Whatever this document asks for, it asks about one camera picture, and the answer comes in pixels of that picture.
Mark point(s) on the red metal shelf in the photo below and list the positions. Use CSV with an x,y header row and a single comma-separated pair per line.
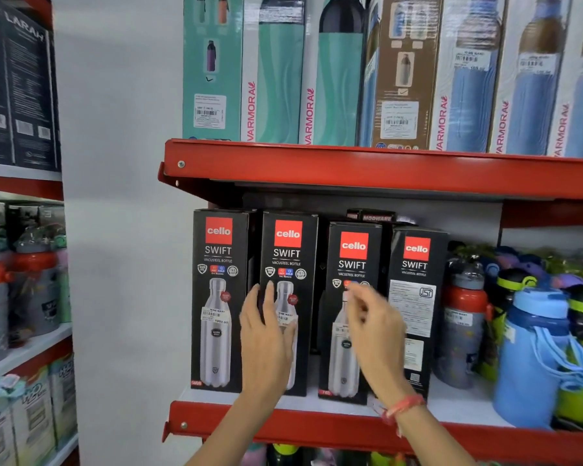
x,y
330,427
369,172

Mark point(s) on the person's right forearm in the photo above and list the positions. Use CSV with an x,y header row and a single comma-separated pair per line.
x,y
430,439

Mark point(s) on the black steel bottle box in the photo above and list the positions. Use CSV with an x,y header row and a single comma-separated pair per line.
x,y
418,271
291,257
352,257
218,286

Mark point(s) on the small black box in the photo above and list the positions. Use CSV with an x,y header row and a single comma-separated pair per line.
x,y
371,217

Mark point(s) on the group of colourful plastic bottles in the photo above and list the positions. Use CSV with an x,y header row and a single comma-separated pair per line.
x,y
539,266

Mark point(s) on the person's right hand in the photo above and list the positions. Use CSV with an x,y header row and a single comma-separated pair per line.
x,y
381,347

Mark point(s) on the person's left thumb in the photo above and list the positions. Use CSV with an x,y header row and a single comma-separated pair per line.
x,y
293,330

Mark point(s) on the person's right fingers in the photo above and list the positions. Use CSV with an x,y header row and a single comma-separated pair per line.
x,y
362,303

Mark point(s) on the red thread wristband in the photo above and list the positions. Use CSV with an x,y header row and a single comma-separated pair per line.
x,y
402,406

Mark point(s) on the red and white side shelf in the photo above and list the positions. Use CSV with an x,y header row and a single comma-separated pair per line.
x,y
22,181
29,349

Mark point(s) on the brown bottle box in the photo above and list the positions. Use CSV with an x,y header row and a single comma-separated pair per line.
x,y
401,77

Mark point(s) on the teal bottle box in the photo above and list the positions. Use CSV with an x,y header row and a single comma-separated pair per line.
x,y
213,67
277,77
335,77

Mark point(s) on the person's left forearm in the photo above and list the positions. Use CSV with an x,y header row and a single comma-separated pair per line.
x,y
228,429

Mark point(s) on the light green bottle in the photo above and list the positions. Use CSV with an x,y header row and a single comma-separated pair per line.
x,y
64,286

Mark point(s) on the row of dark boxes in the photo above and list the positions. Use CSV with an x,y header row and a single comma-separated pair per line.
x,y
17,82

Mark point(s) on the bottles under shelf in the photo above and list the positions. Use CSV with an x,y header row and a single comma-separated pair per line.
x,y
320,457

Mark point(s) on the person's left hand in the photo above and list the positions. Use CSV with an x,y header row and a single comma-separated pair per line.
x,y
265,354

